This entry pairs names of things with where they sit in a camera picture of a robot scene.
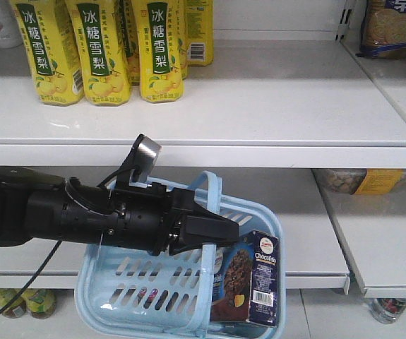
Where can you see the dark blue Chocofello cookie box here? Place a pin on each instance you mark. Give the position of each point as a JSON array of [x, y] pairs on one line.
[[246, 280]]

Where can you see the yellow pear drink bottle rear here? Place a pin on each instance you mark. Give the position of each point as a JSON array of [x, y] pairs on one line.
[[199, 32]]

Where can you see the yellow cookie package lower shelf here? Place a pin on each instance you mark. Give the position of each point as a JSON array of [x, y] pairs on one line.
[[361, 181]]

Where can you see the light blue plastic basket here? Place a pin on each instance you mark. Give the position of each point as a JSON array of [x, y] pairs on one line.
[[129, 293]]

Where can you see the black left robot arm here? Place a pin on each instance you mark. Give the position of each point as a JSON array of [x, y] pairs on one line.
[[45, 206]]

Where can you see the breakfast biscuit bag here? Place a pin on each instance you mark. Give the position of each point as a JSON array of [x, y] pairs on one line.
[[383, 29]]

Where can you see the yellow pear drink bottle left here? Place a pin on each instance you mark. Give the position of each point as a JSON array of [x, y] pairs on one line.
[[50, 45]]

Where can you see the yellow pear drink bottle right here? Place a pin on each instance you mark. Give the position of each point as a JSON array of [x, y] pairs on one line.
[[161, 77]]

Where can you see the yellow pear drink bottle middle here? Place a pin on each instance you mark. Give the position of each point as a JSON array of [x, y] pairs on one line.
[[101, 51]]

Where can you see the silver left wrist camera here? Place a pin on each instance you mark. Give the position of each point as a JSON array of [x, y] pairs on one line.
[[143, 156]]

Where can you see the yellow pear drink bottle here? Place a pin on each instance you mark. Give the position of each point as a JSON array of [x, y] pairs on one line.
[[101, 51], [50, 45], [199, 32], [161, 77]]

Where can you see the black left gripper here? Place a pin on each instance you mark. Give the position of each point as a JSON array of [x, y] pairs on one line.
[[157, 219]]

